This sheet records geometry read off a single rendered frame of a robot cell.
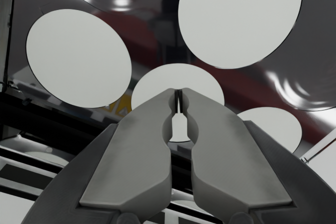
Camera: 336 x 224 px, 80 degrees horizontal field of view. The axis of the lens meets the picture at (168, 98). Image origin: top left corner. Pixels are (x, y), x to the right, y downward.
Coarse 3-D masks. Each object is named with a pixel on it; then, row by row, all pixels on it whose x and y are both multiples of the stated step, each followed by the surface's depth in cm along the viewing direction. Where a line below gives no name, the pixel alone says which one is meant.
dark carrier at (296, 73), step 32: (32, 0) 17; (64, 0) 17; (96, 0) 17; (128, 0) 17; (160, 0) 17; (320, 0) 16; (128, 32) 18; (160, 32) 18; (320, 32) 18; (160, 64) 20; (192, 64) 19; (256, 64) 19; (288, 64) 19; (320, 64) 19; (32, 96) 22; (128, 96) 21; (224, 96) 21; (256, 96) 21; (288, 96) 21; (320, 96) 21; (320, 128) 23
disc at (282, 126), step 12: (252, 108) 22; (264, 108) 22; (276, 108) 22; (252, 120) 23; (264, 120) 23; (276, 120) 23; (288, 120) 23; (276, 132) 23; (288, 132) 23; (300, 132) 23; (288, 144) 24
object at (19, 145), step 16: (0, 96) 25; (16, 96) 25; (32, 112) 26; (48, 112) 26; (64, 112) 27; (0, 128) 21; (80, 128) 27; (96, 128) 27; (0, 144) 20; (16, 144) 21; (32, 144) 21; (48, 144) 22; (16, 160) 21; (32, 160) 21; (48, 160) 21; (64, 160) 22; (176, 160) 30; (176, 192) 25; (192, 192) 26; (176, 208) 24; (192, 208) 24
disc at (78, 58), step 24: (48, 24) 18; (72, 24) 18; (96, 24) 18; (48, 48) 19; (72, 48) 19; (96, 48) 19; (120, 48) 19; (48, 72) 20; (72, 72) 20; (96, 72) 20; (120, 72) 20; (72, 96) 22; (96, 96) 22
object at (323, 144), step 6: (330, 132) 23; (324, 138) 24; (330, 138) 23; (318, 144) 24; (324, 144) 24; (330, 144) 24; (312, 150) 25; (318, 150) 24; (306, 156) 25; (312, 156) 25
